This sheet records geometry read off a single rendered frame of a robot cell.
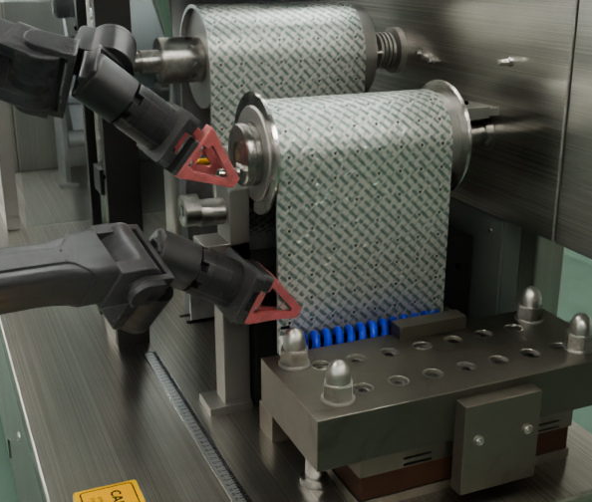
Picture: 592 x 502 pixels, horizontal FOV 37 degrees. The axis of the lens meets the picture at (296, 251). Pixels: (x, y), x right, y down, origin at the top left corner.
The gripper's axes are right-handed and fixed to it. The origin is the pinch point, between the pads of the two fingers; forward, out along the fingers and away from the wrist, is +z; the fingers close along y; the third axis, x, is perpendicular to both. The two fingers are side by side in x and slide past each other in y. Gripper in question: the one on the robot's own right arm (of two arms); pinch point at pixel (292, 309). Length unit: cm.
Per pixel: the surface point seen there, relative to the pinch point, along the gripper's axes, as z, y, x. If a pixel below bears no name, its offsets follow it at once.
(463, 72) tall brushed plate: 14.1, -12.2, 37.5
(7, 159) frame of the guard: -19, -102, -12
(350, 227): 1.7, 0.3, 12.1
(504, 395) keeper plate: 16.3, 21.4, 4.0
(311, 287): 0.8, 0.2, 3.4
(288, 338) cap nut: -3.2, 7.6, -1.8
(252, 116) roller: -13.8, -5.6, 18.6
